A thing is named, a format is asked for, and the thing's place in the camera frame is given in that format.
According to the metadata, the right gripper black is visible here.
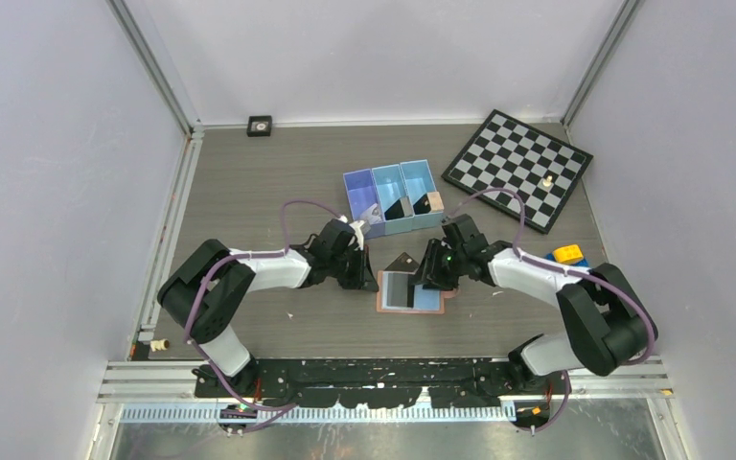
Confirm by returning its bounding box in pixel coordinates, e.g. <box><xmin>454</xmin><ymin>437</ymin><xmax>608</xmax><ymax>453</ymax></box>
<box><xmin>411</xmin><ymin>238</ymin><xmax>468</xmax><ymax>292</ymax></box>

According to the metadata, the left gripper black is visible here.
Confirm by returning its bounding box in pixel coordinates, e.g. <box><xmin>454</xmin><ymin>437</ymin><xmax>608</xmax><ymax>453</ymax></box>
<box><xmin>328</xmin><ymin>244</ymin><xmax>378</xmax><ymax>291</ymax></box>

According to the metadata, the white credit card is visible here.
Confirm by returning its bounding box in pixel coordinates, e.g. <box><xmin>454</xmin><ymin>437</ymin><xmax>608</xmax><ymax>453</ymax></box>
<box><xmin>380</xmin><ymin>271</ymin><xmax>415</xmax><ymax>310</ymax></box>

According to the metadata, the brown leather card holder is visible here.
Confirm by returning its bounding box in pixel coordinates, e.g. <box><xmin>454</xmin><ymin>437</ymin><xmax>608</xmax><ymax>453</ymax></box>
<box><xmin>376</xmin><ymin>271</ymin><xmax>459</xmax><ymax>314</ymax></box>

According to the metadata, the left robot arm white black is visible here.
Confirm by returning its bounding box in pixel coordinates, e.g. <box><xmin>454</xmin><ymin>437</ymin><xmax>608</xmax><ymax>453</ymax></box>
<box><xmin>156</xmin><ymin>217</ymin><xmax>379</xmax><ymax>397</ymax></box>

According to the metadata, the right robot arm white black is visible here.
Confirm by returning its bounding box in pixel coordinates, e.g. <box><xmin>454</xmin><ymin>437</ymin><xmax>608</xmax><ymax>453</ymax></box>
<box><xmin>412</xmin><ymin>215</ymin><xmax>657</xmax><ymax>394</ymax></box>

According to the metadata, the silver card purple bin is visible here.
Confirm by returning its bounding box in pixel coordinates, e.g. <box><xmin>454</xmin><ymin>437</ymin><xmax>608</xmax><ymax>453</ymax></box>
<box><xmin>356</xmin><ymin>203</ymin><xmax>383</xmax><ymax>226</ymax></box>

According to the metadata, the tan card right bin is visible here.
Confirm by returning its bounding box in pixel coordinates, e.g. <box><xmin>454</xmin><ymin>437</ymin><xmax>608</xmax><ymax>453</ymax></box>
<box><xmin>426</xmin><ymin>192</ymin><xmax>444</xmax><ymax>213</ymax></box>

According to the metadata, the black card middle bin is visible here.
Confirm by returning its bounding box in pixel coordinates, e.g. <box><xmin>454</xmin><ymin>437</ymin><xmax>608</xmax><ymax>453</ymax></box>
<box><xmin>384</xmin><ymin>196</ymin><xmax>413</xmax><ymax>221</ymax></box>

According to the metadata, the purple plastic bin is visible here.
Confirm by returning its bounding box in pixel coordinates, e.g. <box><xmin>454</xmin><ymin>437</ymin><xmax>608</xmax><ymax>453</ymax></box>
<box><xmin>343</xmin><ymin>169</ymin><xmax>385</xmax><ymax>239</ymax></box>

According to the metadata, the right light blue bin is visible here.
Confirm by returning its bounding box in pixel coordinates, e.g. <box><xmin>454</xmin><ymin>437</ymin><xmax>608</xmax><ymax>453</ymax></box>
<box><xmin>400</xmin><ymin>160</ymin><xmax>444</xmax><ymax>230</ymax></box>

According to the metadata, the light blue bin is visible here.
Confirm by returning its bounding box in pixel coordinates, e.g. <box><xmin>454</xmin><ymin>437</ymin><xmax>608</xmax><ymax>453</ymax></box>
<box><xmin>400</xmin><ymin>160</ymin><xmax>444</xmax><ymax>230</ymax></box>
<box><xmin>372</xmin><ymin>164</ymin><xmax>413</xmax><ymax>236</ymax></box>

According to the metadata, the middle light blue bin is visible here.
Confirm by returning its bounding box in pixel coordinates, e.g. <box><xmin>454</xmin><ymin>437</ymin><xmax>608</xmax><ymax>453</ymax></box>
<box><xmin>372</xmin><ymin>164</ymin><xmax>413</xmax><ymax>236</ymax></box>

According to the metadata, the black white chessboard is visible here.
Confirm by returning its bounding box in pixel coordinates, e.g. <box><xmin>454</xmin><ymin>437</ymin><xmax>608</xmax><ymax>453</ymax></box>
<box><xmin>441</xmin><ymin>109</ymin><xmax>594</xmax><ymax>234</ymax></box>

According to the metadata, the blue yellow toy car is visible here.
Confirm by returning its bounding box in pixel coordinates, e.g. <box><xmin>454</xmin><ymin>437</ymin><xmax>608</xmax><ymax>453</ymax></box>
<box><xmin>545</xmin><ymin>244</ymin><xmax>589</xmax><ymax>267</ymax></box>

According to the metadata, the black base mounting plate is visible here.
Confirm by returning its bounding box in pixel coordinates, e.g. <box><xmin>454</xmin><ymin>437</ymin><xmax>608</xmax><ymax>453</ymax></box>
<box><xmin>192</xmin><ymin>357</ymin><xmax>565</xmax><ymax>409</ymax></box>

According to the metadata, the small black square device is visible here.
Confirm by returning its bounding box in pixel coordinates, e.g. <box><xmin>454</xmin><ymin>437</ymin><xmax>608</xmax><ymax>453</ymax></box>
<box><xmin>246</xmin><ymin>115</ymin><xmax>273</xmax><ymax>137</ymax></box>

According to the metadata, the small beige cylinder piece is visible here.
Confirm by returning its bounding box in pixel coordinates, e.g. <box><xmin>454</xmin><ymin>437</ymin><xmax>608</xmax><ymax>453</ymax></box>
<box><xmin>149</xmin><ymin>339</ymin><xmax>170</xmax><ymax>353</ymax></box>

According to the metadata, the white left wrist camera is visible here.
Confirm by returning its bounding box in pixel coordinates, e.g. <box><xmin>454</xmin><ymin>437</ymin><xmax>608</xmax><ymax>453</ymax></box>
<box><xmin>348</xmin><ymin>219</ymin><xmax>371</xmax><ymax>250</ymax></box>

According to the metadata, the aluminium rail frame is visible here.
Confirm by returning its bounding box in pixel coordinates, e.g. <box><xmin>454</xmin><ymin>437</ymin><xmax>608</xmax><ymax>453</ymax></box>
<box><xmin>99</xmin><ymin>357</ymin><xmax>679</xmax><ymax>436</ymax></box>

